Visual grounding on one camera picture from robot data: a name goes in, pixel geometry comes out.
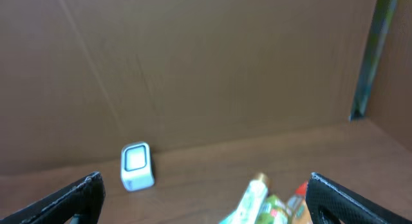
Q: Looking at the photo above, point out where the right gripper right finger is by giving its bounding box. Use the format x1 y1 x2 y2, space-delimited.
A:
305 173 411 224

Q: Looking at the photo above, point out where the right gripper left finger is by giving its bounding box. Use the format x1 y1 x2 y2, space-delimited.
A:
1 171 106 224

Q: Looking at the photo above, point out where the orange noodle packet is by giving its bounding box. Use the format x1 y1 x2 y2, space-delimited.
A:
287 181 313 224

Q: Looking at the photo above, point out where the green tea drink pouch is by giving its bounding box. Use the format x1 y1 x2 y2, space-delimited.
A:
255 194 292 224

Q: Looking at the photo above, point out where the white tube gold cap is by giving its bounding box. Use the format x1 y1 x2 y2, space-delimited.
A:
220 173 270 224

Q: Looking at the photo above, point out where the white barcode scanner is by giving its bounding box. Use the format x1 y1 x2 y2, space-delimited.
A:
120 142 155 192

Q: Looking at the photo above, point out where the cardboard box edge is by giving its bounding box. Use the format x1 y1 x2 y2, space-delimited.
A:
0 0 412 176

